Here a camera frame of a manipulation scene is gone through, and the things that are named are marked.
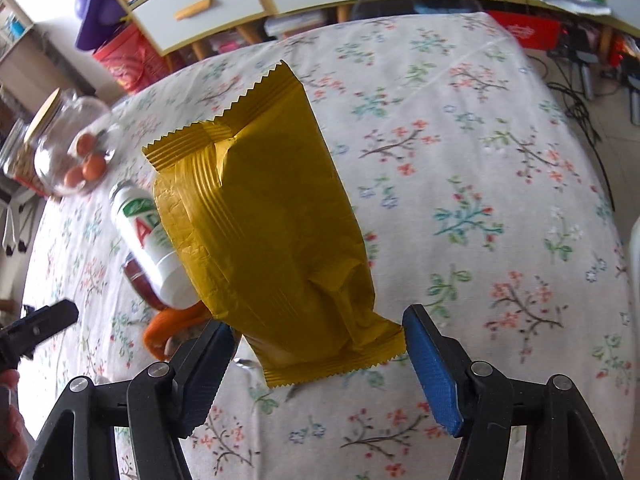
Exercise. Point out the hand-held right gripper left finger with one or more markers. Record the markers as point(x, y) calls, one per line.
point(200, 385)

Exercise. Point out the red jar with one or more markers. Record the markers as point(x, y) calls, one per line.
point(142, 280)

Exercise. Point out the orange peel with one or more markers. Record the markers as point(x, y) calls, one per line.
point(170, 327)

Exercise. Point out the clear chair back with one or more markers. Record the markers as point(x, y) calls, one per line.
point(420, 2)

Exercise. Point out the floral tablecloth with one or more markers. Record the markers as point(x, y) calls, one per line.
point(450, 160)

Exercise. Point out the gold snack wrapper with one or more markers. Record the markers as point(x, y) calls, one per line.
point(270, 220)

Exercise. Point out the red patterned bag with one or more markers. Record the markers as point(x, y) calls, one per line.
point(130, 60)

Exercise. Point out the red flat box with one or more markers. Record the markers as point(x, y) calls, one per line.
point(525, 30)

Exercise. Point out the wooden shelf cabinet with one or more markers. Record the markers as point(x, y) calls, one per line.
point(280, 10)

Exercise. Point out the purple plastic object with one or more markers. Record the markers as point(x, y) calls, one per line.
point(100, 15)

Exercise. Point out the white plastic bottle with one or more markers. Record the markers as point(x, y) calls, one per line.
point(150, 255)

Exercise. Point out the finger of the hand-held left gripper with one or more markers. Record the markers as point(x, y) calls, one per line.
point(45, 320)

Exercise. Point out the person's left hand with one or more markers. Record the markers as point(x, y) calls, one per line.
point(12, 440)

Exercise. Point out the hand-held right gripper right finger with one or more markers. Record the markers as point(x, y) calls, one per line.
point(432, 375)

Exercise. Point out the clear glass jar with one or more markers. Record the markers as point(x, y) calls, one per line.
point(65, 125)

